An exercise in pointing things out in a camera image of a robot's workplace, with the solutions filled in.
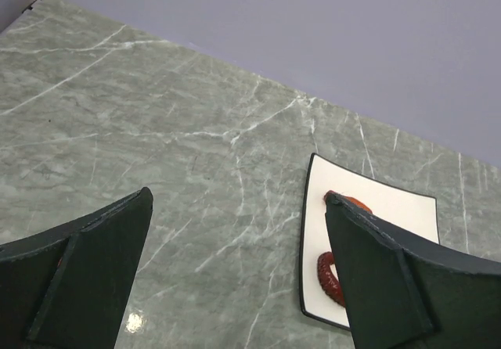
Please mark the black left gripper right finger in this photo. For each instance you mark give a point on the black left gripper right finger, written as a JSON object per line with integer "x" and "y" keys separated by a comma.
{"x": 412, "y": 293}

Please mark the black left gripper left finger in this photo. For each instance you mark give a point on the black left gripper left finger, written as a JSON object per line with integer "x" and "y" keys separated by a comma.
{"x": 68, "y": 287}

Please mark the curved red sausage piece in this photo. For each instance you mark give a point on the curved red sausage piece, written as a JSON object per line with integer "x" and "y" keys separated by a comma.
{"x": 327, "y": 280}

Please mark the red-brown chicken wing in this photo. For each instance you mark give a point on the red-brown chicken wing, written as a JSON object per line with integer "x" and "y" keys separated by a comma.
{"x": 353, "y": 200}

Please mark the white square plate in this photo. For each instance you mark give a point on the white square plate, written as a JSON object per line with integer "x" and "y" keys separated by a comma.
{"x": 328, "y": 223}

